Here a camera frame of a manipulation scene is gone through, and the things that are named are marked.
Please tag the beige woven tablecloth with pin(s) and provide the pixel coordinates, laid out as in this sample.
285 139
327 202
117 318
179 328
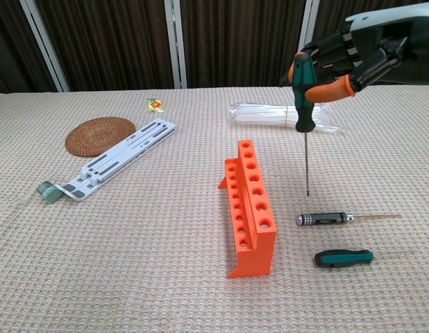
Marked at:
148 243

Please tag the round woven rattan coaster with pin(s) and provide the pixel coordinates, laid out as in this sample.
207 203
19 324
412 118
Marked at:
96 137

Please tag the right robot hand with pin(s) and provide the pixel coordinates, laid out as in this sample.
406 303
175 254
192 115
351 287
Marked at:
381 48

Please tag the white folding laptop stand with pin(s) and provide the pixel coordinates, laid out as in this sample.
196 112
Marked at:
117 157

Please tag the silver black precision screwdriver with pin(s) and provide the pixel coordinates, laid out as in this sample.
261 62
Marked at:
322 219

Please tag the large green black screwdriver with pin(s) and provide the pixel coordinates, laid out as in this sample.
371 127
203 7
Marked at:
304 111

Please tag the white aluminium partition post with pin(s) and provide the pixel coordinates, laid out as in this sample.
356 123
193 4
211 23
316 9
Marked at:
175 45
311 17
44 45

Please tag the bundle of clear straws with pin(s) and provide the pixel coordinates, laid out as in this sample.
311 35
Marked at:
263 116

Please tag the small green translucent block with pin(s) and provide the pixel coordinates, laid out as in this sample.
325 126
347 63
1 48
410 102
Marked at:
48 192

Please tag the yellow candy packet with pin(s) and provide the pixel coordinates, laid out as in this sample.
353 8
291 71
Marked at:
155 105

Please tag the small green black screwdriver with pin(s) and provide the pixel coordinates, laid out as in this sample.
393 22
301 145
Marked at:
339 258

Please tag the orange screwdriver holder rack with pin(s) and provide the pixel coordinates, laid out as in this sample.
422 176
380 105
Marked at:
256 256

